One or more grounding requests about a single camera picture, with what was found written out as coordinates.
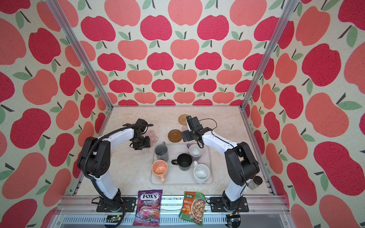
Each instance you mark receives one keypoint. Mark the aluminium frame post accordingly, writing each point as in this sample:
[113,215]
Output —
[63,22]
[273,43]

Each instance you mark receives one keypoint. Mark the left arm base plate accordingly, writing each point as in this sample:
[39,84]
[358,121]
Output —
[128,202]

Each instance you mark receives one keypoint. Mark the green snack bag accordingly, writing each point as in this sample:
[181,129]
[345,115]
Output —
[193,207]

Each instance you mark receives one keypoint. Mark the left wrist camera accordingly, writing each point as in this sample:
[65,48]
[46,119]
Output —
[141,122]

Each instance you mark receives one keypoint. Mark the clear jar black lid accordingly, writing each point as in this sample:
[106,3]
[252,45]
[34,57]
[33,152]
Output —
[254,182]

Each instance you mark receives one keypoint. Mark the black mug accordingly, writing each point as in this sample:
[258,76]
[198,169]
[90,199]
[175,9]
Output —
[184,162]

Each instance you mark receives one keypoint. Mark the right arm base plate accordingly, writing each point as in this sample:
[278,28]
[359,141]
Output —
[223,204]

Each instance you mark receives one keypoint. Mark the brown wooden round coaster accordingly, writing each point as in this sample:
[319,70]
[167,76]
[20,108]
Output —
[175,136]

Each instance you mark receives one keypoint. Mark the purple Fox's candy bag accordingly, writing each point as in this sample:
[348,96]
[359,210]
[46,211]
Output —
[148,208]

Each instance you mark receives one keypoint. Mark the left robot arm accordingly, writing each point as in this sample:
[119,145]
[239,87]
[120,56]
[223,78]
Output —
[95,158]

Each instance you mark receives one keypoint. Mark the translucent plastic tray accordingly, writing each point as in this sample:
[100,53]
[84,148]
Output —
[178,177]

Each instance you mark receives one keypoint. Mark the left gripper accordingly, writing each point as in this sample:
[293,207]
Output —
[148,144]

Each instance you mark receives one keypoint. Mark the rattan woven round coaster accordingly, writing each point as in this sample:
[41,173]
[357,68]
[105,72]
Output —
[182,119]

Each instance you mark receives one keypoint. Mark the orange mug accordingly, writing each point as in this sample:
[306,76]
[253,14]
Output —
[160,170]

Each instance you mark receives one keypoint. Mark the pink flower coaster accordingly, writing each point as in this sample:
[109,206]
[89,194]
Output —
[152,135]
[185,128]

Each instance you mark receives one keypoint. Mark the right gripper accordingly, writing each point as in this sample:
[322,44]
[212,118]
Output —
[187,133]

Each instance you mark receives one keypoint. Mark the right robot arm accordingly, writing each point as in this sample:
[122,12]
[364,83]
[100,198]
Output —
[241,163]

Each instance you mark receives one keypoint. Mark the grey mug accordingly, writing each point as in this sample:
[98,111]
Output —
[161,152]

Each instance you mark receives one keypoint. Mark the left aluminium frame post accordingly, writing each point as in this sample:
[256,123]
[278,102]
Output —
[63,22]

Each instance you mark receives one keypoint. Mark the right aluminium frame post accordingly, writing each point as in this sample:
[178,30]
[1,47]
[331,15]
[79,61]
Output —
[273,43]

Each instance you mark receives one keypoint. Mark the front aluminium frame rail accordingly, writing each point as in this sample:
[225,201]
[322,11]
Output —
[265,211]

